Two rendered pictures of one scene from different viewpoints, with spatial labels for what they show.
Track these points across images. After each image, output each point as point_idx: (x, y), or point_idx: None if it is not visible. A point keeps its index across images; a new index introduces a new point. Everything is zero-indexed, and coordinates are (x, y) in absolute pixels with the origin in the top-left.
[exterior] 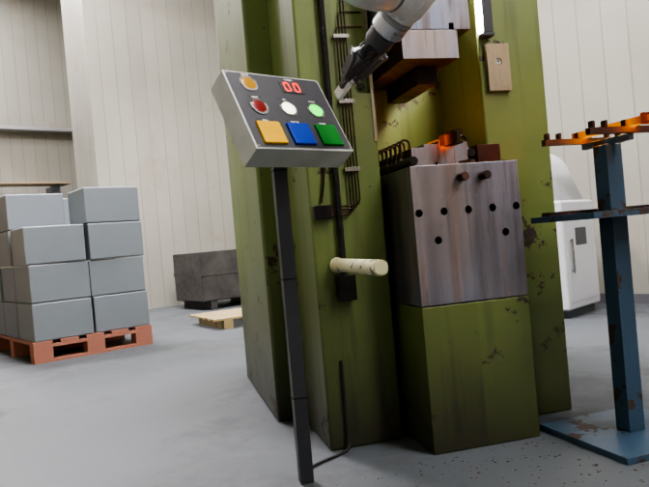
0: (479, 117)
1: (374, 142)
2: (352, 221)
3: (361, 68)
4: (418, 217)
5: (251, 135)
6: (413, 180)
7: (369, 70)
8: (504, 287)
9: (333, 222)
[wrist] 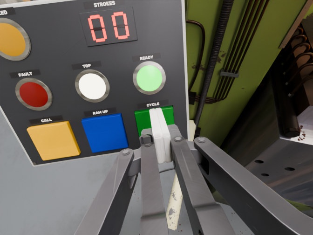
0: None
1: (276, 48)
2: (212, 106)
3: (183, 193)
4: (255, 162)
5: (23, 150)
6: (274, 147)
7: (221, 192)
8: (301, 201)
9: (196, 102)
